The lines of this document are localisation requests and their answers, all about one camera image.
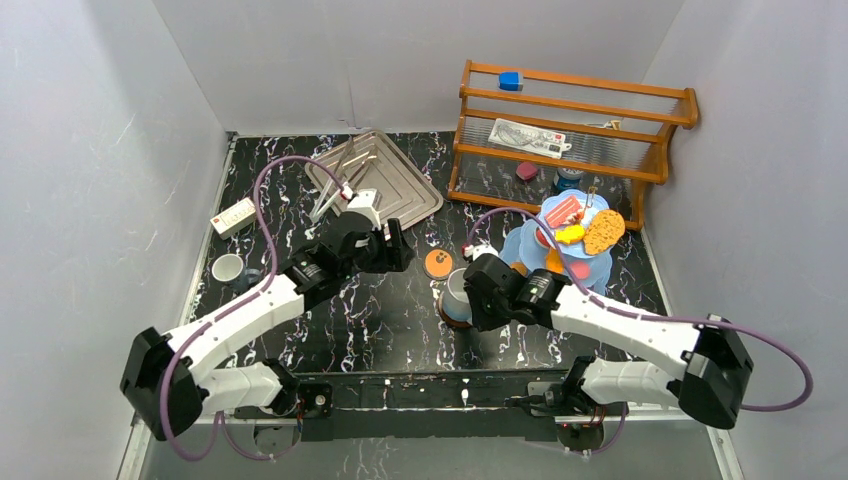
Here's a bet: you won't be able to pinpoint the small orange round cookie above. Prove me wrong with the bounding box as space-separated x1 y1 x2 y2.
510 262 528 276

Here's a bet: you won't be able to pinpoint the orange black round coaster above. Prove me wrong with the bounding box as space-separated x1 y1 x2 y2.
423 248 455 280

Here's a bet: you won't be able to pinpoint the white ceramic mug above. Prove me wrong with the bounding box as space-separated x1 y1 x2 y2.
439 268 472 324

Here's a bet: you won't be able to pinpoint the steel food tongs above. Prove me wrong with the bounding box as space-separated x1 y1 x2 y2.
309 137 377 222

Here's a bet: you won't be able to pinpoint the orange oval pastry piece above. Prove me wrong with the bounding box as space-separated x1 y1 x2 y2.
545 249 565 274

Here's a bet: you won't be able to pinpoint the red sprinkled donut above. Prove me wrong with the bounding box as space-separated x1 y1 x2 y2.
535 228 550 249

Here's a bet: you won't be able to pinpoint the pink round macaron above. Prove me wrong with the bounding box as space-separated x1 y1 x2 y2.
569 260 592 281

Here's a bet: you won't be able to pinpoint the orange yellow pastry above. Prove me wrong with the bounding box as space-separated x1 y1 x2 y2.
555 224 586 245

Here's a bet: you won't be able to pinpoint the pink layered cake slice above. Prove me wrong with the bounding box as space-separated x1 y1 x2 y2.
544 195 583 228

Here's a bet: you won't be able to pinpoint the brown chocolate chip cookie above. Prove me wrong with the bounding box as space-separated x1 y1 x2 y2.
583 209 626 256

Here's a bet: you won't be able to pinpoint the small grey white cup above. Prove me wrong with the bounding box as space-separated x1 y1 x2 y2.
211 254 262 295

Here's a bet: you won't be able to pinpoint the brown wooden round coaster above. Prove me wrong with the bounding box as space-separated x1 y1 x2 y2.
439 311 472 329

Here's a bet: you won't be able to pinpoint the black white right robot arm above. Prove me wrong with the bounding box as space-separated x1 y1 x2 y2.
462 254 753 430

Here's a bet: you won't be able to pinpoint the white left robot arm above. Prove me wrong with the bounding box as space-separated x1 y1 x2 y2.
120 212 415 441

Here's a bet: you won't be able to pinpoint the blue three-tier cake stand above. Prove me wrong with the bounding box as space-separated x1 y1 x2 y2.
499 190 613 295

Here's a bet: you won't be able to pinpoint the steel serving tray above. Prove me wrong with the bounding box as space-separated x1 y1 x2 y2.
305 130 443 230

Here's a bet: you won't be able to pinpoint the small white cardboard box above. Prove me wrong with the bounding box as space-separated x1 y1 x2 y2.
210 198 257 240

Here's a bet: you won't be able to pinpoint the maroon heart-shaped object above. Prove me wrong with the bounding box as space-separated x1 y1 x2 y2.
515 162 539 182

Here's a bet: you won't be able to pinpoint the blue lidded jar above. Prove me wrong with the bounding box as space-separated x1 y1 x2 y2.
553 168 584 193

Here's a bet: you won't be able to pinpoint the wooden two-tier shelf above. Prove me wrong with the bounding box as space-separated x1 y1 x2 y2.
447 60 700 230

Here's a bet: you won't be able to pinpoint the packaged ruler protractor set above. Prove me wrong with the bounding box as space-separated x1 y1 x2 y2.
488 118 572 159

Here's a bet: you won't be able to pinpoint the blue block on shelf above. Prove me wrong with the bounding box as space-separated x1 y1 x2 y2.
498 71 524 92

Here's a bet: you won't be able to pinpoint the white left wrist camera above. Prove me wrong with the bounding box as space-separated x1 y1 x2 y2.
344 189 381 228

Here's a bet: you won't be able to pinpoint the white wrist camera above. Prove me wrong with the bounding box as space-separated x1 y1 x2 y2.
461 242 498 263
344 189 381 228

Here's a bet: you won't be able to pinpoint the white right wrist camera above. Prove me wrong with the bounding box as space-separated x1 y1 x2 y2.
461 242 498 263

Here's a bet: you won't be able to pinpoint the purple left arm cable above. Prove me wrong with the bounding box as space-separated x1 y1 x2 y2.
158 155 349 463

